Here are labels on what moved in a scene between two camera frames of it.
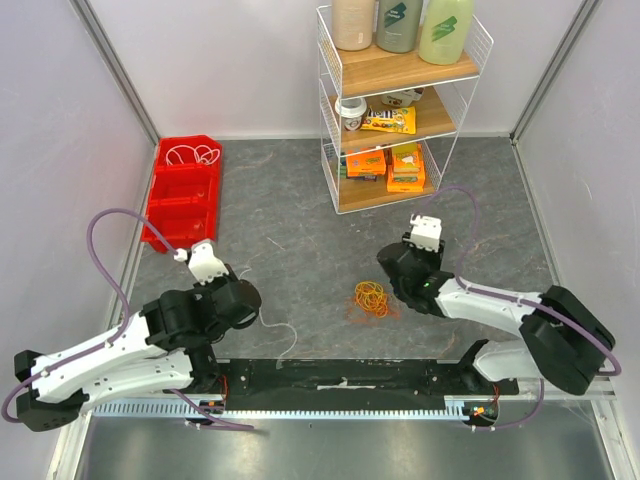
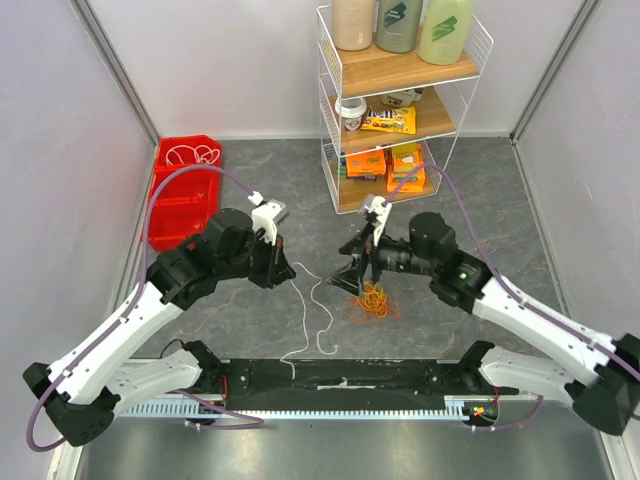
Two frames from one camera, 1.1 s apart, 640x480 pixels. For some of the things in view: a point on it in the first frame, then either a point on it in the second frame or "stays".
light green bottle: x=444 y=31 stays
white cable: x=276 y=325 → x=283 y=359
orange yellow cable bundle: x=371 y=296 stays
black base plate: x=275 y=385 stays
